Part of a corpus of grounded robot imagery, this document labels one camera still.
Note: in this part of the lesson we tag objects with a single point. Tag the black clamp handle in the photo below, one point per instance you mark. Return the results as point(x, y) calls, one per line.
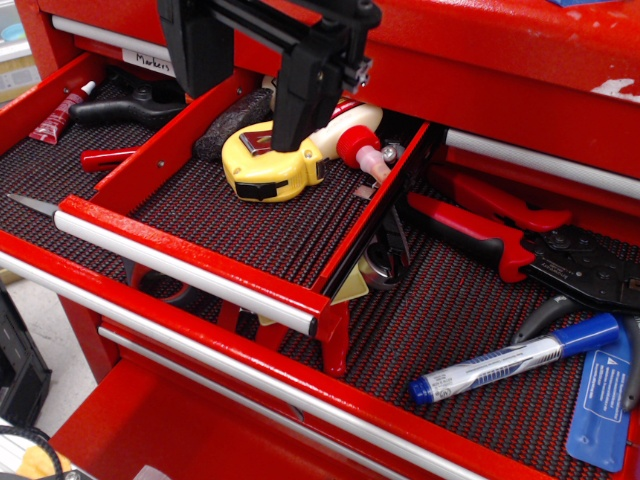
point(151, 103)

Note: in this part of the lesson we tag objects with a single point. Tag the grey handled pliers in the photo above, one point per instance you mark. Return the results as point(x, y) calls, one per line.
point(590, 334)

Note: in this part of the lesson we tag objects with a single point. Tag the red handled crimping pliers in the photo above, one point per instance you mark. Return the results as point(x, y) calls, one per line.
point(502, 231)

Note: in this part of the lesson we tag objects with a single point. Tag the round metal tool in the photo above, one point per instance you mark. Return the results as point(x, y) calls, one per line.
point(386, 259)

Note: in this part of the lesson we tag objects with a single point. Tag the glue bottle with red cap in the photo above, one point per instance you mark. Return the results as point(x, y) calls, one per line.
point(350, 136)

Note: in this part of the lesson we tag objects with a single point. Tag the red handled tool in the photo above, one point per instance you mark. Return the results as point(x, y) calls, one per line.
point(105, 160)

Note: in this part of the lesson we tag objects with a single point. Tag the grey metal blade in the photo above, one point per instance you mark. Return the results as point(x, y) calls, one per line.
point(39, 206)

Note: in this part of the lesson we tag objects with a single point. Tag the blue and white marker pen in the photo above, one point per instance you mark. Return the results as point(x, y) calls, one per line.
point(489, 368)

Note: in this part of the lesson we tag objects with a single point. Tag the small red open drawer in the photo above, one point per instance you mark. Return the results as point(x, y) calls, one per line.
point(166, 200)

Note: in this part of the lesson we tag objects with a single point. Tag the red threadlocker tube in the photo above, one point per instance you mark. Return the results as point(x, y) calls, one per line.
point(51, 128)

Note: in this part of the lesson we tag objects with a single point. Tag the dark grey sanding block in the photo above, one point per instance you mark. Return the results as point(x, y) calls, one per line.
point(253, 108)

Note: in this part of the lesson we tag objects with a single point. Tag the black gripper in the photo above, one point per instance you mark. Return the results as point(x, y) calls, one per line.
point(200, 42)

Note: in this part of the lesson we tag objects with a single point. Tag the red tool chest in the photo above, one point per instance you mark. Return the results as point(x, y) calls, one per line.
point(450, 55)

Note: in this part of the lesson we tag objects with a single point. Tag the black box on floor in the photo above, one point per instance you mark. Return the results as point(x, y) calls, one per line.
point(25, 377)

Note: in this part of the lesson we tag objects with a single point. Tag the yellow plastic piece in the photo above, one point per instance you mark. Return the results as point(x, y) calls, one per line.
point(298, 308)

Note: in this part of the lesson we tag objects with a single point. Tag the white markers label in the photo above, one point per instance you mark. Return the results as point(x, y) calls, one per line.
point(148, 62)

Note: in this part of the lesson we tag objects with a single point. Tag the blue plastic packet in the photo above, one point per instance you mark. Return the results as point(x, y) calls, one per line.
point(599, 427)

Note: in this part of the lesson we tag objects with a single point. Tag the large red open drawer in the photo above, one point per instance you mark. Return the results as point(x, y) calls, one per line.
point(270, 340)

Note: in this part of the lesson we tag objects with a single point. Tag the yellow tape measure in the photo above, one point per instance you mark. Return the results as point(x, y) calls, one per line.
point(257, 173)

